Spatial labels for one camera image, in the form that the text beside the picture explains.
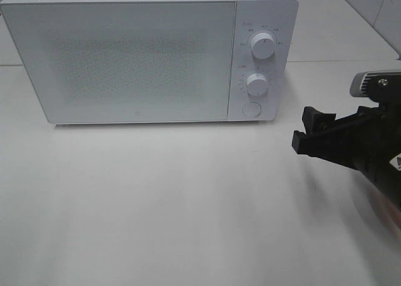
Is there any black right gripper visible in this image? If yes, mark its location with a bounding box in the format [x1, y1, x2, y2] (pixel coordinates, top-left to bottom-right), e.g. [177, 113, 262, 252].
[291, 75, 401, 186]

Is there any round white door button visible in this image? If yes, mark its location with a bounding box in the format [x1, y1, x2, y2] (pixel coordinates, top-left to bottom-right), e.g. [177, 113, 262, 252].
[242, 102, 262, 118]

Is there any white microwave door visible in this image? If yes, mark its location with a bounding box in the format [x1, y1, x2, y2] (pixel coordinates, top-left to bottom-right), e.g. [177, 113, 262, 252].
[2, 2, 235, 124]

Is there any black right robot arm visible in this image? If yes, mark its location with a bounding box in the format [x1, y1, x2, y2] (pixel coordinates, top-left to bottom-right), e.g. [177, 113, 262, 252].
[291, 70, 400, 211]

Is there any lower white microwave knob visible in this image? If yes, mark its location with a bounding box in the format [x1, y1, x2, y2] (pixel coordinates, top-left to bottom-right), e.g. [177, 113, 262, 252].
[246, 73, 269, 97]

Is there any white microwave knob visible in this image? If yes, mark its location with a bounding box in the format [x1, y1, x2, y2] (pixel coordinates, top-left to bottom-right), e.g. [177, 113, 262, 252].
[246, 73, 269, 97]
[250, 30, 276, 60]

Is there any upper white microwave knob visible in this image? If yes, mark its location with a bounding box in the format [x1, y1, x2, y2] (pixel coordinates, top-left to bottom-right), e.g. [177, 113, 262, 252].
[250, 30, 276, 60]

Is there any white microwave oven body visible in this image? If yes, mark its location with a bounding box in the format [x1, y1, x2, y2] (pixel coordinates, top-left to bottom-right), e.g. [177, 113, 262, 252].
[1, 0, 299, 124]

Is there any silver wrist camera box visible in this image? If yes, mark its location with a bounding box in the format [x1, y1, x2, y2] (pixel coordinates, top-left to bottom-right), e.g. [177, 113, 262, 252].
[350, 70, 400, 103]

